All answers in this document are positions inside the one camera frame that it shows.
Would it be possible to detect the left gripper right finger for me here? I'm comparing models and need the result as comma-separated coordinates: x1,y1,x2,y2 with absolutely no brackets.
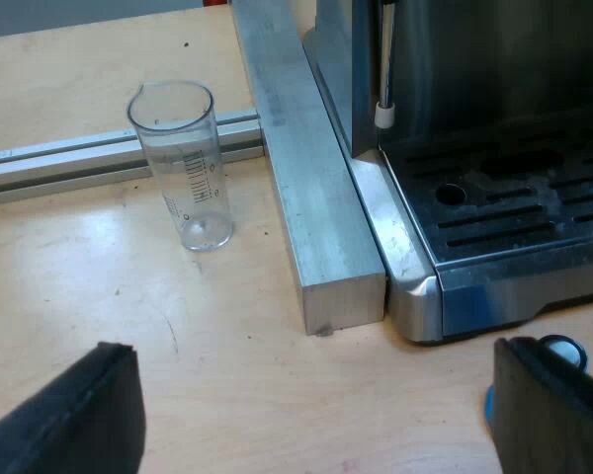
492,336,593,474

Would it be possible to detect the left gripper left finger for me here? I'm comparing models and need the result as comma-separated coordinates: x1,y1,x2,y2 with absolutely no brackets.
0,341,146,474

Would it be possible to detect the bright blue tamper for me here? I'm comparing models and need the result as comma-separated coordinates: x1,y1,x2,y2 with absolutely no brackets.
482,334,588,432

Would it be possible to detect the steel espresso machine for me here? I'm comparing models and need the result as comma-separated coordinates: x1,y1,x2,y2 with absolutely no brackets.
301,0,593,345

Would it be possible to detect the clear measuring glass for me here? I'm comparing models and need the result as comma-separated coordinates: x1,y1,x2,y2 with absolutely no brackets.
126,80,233,253

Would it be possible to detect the metal block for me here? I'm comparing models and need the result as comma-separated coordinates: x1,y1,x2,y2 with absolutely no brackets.
230,0,387,337

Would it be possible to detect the aluminium rail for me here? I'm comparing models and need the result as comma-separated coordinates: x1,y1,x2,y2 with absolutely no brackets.
0,109,267,207

